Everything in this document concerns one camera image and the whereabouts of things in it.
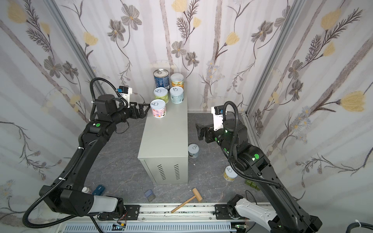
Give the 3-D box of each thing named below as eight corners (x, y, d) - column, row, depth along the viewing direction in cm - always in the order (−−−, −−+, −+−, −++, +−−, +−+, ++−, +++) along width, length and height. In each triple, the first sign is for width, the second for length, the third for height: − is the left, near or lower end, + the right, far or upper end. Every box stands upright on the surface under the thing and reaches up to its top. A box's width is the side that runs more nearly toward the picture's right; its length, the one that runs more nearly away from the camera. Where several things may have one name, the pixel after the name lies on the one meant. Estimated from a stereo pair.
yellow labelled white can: (228, 183, 86) (230, 180, 81) (220, 173, 90) (222, 169, 85) (235, 179, 88) (238, 175, 83) (227, 168, 92) (229, 164, 87)
